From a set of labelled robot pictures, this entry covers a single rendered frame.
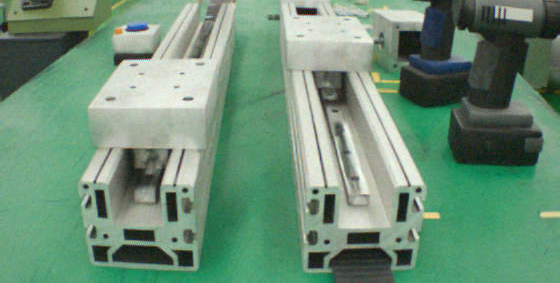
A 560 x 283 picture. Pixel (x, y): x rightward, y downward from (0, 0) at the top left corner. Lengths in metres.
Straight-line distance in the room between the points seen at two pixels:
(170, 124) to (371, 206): 0.19
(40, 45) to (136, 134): 0.95
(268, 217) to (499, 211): 0.25
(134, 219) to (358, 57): 0.39
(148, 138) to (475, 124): 0.40
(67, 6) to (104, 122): 0.96
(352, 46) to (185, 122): 0.31
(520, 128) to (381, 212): 0.29
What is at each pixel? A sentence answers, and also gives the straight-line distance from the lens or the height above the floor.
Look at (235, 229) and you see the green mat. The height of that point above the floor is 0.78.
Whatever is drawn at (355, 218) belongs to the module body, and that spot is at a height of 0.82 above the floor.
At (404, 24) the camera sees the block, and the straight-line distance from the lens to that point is 1.11.
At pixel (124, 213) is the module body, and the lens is 0.55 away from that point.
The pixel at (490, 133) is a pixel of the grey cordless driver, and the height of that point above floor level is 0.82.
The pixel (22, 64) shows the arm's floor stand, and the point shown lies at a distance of 1.54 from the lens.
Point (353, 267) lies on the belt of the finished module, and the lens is 0.54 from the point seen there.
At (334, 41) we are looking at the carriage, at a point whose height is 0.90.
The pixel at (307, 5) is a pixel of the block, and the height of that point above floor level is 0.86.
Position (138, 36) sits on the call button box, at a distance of 1.14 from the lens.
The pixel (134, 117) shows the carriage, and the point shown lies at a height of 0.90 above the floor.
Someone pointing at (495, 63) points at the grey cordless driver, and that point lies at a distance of 0.76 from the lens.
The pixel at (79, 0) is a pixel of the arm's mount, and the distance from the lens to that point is 1.52.
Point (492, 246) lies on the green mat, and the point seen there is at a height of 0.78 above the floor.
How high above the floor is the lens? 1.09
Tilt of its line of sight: 21 degrees down
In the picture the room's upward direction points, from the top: 1 degrees clockwise
